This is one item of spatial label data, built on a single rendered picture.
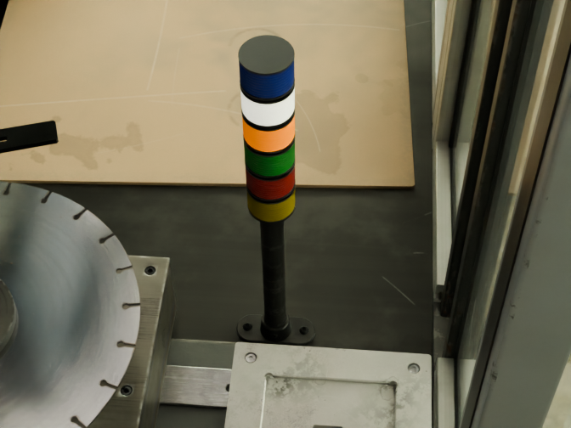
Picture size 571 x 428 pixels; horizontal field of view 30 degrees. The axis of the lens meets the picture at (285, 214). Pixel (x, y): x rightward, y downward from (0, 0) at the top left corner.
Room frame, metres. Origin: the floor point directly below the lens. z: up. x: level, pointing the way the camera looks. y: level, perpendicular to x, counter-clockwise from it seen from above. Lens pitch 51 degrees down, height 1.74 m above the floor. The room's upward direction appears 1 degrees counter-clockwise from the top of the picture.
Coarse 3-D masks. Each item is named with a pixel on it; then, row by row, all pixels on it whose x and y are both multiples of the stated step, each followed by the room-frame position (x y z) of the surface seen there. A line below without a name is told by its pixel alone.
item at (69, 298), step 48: (0, 192) 0.67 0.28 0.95; (48, 192) 0.67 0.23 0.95; (0, 240) 0.61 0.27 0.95; (48, 240) 0.60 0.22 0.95; (96, 240) 0.60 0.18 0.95; (48, 288) 0.55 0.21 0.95; (96, 288) 0.55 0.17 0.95; (48, 336) 0.50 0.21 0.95; (96, 336) 0.50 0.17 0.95; (0, 384) 0.45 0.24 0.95; (48, 384) 0.45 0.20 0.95; (96, 384) 0.45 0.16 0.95
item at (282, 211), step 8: (248, 192) 0.62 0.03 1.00; (248, 200) 0.62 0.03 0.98; (256, 200) 0.61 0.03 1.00; (280, 200) 0.61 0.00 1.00; (288, 200) 0.61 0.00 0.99; (248, 208) 0.62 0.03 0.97; (256, 208) 0.61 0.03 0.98; (264, 208) 0.61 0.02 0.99; (272, 208) 0.61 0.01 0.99; (280, 208) 0.61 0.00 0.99; (288, 208) 0.61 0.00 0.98; (256, 216) 0.61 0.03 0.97; (264, 216) 0.61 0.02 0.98; (272, 216) 0.61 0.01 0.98; (280, 216) 0.61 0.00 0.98; (288, 216) 0.61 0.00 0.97
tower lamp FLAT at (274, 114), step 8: (240, 88) 0.62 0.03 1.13; (248, 96) 0.61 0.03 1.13; (288, 96) 0.61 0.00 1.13; (248, 104) 0.61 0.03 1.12; (256, 104) 0.61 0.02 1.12; (264, 104) 0.61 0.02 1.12; (272, 104) 0.61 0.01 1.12; (280, 104) 0.61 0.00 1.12; (288, 104) 0.61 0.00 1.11; (248, 112) 0.61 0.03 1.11; (256, 112) 0.61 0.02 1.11; (264, 112) 0.61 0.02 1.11; (272, 112) 0.61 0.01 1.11; (280, 112) 0.61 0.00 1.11; (288, 112) 0.61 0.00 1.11; (248, 120) 0.61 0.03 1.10; (256, 120) 0.61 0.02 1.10; (264, 120) 0.61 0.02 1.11; (272, 120) 0.61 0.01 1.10; (280, 120) 0.61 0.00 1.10; (288, 120) 0.61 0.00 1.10
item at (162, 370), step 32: (128, 256) 0.66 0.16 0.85; (160, 288) 0.62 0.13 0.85; (160, 320) 0.59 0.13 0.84; (160, 352) 0.57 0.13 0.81; (192, 352) 0.60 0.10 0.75; (224, 352) 0.60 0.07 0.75; (128, 384) 0.51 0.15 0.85; (160, 384) 0.55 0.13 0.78; (192, 384) 0.56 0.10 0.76; (224, 384) 0.56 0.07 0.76; (128, 416) 0.47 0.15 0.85; (160, 416) 0.52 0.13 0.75; (192, 416) 0.52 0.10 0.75; (224, 416) 0.52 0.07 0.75
